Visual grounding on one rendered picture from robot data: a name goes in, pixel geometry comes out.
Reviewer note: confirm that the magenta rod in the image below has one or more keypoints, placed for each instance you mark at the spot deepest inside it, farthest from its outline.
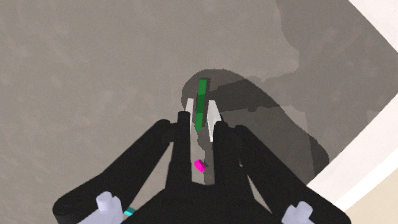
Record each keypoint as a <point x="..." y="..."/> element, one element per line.
<point x="199" y="165"/>

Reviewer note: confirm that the green rod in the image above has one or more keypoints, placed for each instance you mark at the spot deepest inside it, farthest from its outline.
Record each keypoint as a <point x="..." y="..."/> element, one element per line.
<point x="200" y="103"/>

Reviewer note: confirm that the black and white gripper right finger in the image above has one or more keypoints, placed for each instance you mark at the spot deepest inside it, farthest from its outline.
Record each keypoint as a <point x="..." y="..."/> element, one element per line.
<point x="287" y="197"/>

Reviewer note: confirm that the turquoise rod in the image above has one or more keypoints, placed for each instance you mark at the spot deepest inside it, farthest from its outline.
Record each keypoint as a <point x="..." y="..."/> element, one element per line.
<point x="129" y="211"/>

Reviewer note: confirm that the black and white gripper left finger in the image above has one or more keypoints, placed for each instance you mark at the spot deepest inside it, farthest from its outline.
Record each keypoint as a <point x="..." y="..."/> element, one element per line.
<point x="104" y="198"/>

